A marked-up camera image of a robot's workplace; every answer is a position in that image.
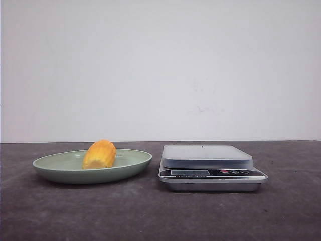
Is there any yellow corn cob piece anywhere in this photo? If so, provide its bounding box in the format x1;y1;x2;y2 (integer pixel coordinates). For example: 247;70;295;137
82;140;116;169

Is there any silver digital kitchen scale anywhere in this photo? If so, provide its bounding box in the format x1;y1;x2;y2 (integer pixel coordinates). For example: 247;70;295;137
158;145;268;192

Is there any green shallow plate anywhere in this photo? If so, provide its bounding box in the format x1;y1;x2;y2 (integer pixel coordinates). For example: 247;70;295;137
33;149;152;184

